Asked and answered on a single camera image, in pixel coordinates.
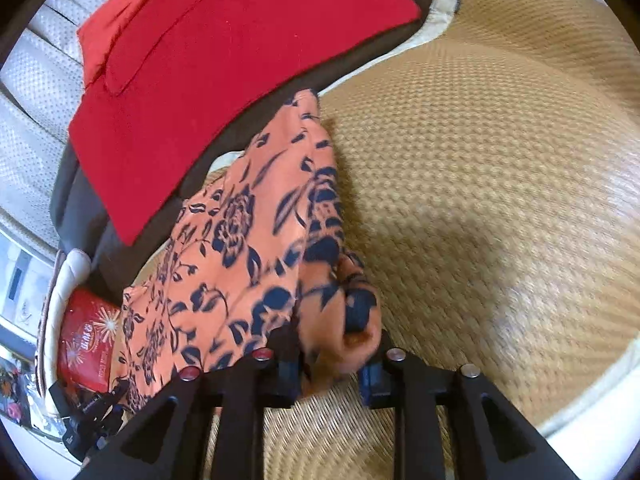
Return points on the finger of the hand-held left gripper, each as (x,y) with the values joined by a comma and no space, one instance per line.
(102,402)

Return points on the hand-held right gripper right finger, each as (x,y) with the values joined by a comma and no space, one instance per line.
(372,382)

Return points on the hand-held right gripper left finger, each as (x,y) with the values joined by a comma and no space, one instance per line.
(289,377)

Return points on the orange floral blouse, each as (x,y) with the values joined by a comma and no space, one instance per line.
(240,240)

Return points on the red gift bag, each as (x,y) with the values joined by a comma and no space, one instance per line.
(85,340)

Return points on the folded floral blanket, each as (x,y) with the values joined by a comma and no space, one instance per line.
(65,270)

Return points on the floral standing air conditioner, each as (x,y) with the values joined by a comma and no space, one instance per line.
(20,275)

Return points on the brown leather sofa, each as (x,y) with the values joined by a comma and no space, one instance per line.
(80,200)

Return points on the woven rattan sofa mat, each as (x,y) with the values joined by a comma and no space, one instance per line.
(475,185)

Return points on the beige dotted curtain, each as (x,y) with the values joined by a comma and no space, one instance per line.
(35,125)

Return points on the red cloth cover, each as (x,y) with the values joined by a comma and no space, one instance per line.
(200,85)

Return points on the red pillow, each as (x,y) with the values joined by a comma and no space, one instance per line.
(105,35)

